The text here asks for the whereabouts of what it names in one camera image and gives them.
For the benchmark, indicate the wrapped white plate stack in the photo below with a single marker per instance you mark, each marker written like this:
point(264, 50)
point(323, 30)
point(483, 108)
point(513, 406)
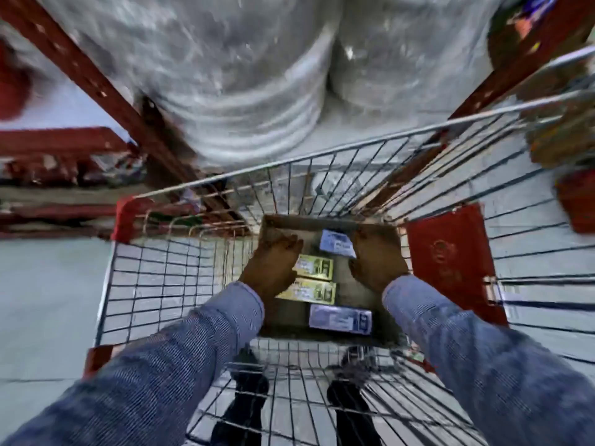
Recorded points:
point(409, 46)
point(223, 64)

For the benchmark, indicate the person's right forearm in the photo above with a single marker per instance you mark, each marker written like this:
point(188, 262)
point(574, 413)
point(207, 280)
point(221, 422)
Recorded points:
point(488, 366)

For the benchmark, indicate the blue white shelf label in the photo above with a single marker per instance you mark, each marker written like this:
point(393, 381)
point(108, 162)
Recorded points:
point(337, 243)

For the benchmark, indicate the person's left hand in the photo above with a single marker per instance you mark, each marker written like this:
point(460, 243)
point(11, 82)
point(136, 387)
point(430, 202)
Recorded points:
point(272, 264)

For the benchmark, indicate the person's right leg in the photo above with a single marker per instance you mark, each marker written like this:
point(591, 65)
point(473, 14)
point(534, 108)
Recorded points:
point(351, 408)

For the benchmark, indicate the person's left forearm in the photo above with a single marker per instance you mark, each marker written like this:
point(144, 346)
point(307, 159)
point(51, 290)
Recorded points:
point(158, 376)

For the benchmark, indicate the brown cardboard carton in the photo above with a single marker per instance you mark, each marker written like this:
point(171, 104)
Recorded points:
point(351, 287)

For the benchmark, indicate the red metal shelf white boards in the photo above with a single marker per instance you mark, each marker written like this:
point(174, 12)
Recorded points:
point(93, 83)

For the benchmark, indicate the person's leg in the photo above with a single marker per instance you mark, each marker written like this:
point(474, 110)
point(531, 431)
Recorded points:
point(246, 404)
point(351, 408)

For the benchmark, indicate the yellow shelf label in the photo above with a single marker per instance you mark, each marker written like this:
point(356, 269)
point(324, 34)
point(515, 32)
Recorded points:
point(316, 267)
point(311, 291)

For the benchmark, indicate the person's right hand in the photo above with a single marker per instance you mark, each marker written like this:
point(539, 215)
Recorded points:
point(376, 260)

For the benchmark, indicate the person's left leg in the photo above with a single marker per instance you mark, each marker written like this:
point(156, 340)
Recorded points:
point(246, 404)

